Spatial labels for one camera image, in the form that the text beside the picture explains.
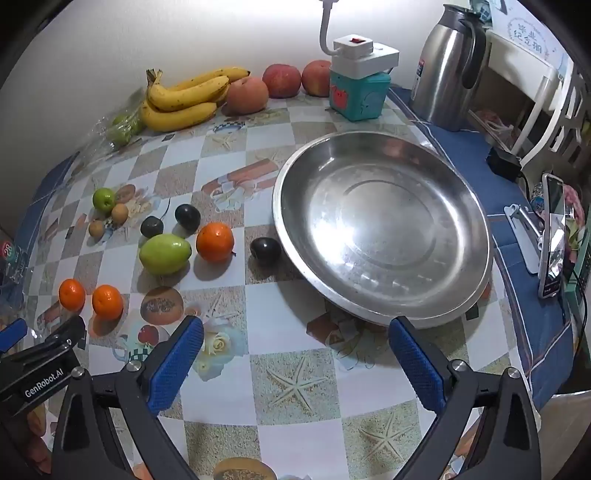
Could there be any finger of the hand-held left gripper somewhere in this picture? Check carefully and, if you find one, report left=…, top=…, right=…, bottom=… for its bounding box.
left=32, top=315, right=88, bottom=352
left=0, top=318, right=28, bottom=354

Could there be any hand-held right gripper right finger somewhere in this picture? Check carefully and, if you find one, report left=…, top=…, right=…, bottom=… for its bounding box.
left=388, top=315, right=543, bottom=480

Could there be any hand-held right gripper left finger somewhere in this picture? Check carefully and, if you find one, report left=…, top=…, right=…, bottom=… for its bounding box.
left=51, top=315, right=206, bottom=480

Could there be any small orange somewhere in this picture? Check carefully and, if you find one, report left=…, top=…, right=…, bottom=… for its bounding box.
left=92, top=285, right=124, bottom=320
left=58, top=279, right=87, bottom=311

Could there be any green mango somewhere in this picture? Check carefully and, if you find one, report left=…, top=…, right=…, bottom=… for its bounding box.
left=139, top=233, right=192, bottom=276

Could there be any large orange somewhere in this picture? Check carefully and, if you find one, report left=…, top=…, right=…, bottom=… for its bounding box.
left=196, top=222, right=235, bottom=264

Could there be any dark plum with stem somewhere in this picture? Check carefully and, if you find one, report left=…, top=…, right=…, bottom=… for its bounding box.
left=140, top=198, right=172, bottom=239

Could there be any small green apple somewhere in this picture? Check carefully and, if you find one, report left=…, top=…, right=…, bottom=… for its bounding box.
left=92, top=188, right=116, bottom=213

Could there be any stainless steel basin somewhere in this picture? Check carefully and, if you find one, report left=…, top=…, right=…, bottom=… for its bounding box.
left=272, top=131, right=494, bottom=329

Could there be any person's left hand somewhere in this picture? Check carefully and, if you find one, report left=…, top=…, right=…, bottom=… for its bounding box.
left=25, top=401, right=52, bottom=467

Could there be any checkered printed tablecloth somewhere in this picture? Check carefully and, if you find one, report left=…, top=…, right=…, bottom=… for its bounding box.
left=9, top=83, right=583, bottom=480

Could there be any white phone stand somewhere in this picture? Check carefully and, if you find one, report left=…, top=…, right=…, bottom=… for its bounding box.
left=503, top=203, right=548, bottom=275

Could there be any smartphone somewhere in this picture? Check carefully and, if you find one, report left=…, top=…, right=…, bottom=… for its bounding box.
left=538, top=173, right=568, bottom=298

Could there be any clear plastic clamshell box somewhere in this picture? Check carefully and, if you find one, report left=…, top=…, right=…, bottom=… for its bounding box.
left=69, top=92, right=153, bottom=160

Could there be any pile of green jujubes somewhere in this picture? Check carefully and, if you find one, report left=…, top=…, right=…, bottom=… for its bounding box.
left=105, top=111, right=145, bottom=148

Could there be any black power adapter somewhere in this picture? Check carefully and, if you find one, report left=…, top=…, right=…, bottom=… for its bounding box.
left=486, top=147, right=522, bottom=182

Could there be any floral printed bag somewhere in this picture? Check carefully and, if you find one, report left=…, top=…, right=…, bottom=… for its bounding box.
left=561, top=185, right=591, bottom=259

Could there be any yellow banana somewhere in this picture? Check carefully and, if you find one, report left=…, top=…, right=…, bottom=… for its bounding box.
left=140, top=99, right=219, bottom=134
left=147, top=69, right=230, bottom=112
left=171, top=67, right=251, bottom=90

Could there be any teal plastic box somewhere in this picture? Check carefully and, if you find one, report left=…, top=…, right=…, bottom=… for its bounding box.
left=329, top=71, right=392, bottom=122

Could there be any red apple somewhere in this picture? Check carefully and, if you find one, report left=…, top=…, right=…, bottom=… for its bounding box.
left=225, top=76, right=270, bottom=116
left=262, top=63, right=302, bottom=99
left=301, top=60, right=333, bottom=97

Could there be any stainless steel thermos jug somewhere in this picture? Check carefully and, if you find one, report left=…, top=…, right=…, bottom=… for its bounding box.
left=410, top=4, right=489, bottom=132

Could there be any white shelf rack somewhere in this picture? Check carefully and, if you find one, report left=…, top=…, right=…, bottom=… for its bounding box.
left=466, top=28, right=591, bottom=167

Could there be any white gooseneck lamp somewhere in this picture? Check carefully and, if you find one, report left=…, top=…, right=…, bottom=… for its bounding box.
left=318, top=0, right=400, bottom=79

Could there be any white printed paper card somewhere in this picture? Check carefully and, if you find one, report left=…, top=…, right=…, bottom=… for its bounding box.
left=489, top=0, right=573, bottom=63

